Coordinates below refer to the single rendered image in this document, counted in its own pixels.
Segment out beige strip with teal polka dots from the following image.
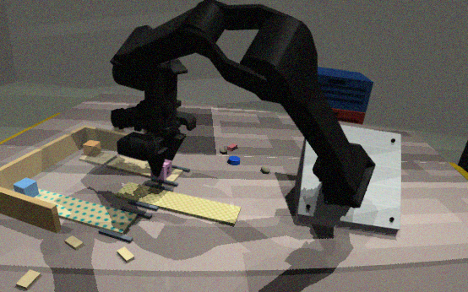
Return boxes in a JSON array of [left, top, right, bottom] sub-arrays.
[[57, 197, 138, 235]]

